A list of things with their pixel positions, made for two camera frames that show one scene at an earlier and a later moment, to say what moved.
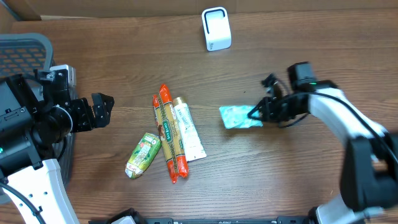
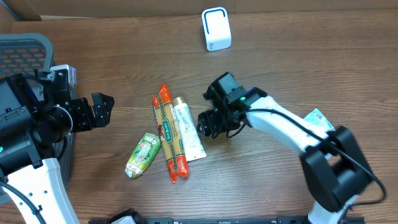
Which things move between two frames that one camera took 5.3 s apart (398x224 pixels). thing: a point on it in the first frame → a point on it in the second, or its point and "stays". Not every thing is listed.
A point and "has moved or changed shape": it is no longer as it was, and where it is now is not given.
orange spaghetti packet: (166, 118) stays
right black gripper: (267, 107) → (212, 121)
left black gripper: (83, 112) stays
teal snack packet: (236, 116) has moved or changed shape
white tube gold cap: (193, 147) stays
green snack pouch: (143, 155) stays
